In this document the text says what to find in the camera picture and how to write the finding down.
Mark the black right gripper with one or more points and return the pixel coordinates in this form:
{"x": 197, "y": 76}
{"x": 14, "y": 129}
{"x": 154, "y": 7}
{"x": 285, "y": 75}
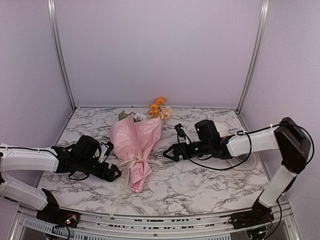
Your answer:
{"x": 177, "y": 153}

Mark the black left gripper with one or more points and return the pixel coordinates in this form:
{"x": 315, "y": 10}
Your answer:
{"x": 102, "y": 175}

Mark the cream ribbon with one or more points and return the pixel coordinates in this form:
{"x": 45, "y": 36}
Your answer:
{"x": 124, "y": 182}

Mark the peach flower long green stem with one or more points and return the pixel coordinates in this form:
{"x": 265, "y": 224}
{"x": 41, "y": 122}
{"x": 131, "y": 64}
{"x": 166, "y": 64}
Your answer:
{"x": 165, "y": 112}

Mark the pink wrapping paper sheet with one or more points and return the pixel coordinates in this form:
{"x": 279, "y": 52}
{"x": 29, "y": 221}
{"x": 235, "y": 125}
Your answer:
{"x": 136, "y": 139}

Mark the orange flower stem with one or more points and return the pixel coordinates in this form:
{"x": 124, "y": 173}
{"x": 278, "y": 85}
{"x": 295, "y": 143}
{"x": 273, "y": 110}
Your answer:
{"x": 155, "y": 108}

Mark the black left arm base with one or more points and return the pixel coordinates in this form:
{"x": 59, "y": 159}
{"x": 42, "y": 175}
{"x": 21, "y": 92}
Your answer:
{"x": 52, "y": 213}

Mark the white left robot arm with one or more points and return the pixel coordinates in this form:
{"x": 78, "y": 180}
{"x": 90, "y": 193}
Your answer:
{"x": 21, "y": 168}

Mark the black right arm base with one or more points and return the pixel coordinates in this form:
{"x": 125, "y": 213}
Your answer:
{"x": 259, "y": 214}

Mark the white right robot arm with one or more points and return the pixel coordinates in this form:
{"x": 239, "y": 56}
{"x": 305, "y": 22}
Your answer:
{"x": 285, "y": 147}

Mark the orange bowl white inside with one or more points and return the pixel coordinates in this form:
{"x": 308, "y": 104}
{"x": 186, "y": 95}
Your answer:
{"x": 222, "y": 129}

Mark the grey swirl ceramic plate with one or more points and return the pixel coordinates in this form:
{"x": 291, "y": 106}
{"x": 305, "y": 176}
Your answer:
{"x": 244, "y": 164}

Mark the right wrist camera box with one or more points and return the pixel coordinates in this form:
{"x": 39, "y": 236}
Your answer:
{"x": 207, "y": 131}

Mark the aluminium front rail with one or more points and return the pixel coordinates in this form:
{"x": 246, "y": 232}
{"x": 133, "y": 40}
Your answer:
{"x": 99, "y": 226}

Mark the aluminium frame right post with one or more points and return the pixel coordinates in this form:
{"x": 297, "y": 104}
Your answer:
{"x": 260, "y": 33}

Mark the aluminium frame post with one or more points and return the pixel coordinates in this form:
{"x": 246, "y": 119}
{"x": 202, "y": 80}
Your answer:
{"x": 59, "y": 52}
{"x": 260, "y": 33}

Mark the aluminium frame left post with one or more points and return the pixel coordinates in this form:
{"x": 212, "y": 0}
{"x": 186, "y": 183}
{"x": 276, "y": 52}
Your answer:
{"x": 59, "y": 52}

